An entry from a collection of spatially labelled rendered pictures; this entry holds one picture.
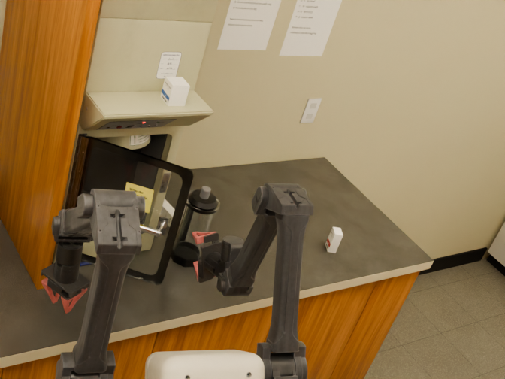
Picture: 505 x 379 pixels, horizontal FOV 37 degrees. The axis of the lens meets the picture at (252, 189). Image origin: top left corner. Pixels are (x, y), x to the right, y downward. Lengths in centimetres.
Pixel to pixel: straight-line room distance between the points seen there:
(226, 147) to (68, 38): 122
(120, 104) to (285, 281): 63
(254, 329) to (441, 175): 182
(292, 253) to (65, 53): 71
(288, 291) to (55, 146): 70
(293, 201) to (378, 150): 192
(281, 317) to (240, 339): 85
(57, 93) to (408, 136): 208
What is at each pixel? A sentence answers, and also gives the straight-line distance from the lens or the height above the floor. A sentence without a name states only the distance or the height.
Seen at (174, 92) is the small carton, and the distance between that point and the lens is 194.
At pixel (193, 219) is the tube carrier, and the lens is 224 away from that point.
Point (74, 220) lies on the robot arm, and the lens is 159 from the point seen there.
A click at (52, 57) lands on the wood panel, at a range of 191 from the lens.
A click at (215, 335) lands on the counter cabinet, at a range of 238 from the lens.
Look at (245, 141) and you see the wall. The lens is 294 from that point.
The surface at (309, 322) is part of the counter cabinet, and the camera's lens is 266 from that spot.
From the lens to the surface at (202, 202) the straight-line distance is 222.
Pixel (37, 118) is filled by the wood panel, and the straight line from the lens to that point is 202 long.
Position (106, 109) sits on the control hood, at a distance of 187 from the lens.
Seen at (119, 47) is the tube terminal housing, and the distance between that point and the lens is 191.
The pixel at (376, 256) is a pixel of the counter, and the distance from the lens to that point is 273.
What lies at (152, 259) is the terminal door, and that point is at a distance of 212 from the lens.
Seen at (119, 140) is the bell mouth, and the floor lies 134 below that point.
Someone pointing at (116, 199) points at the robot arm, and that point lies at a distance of 132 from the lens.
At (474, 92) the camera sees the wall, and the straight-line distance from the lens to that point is 377.
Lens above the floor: 239
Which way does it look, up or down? 31 degrees down
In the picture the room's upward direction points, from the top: 19 degrees clockwise
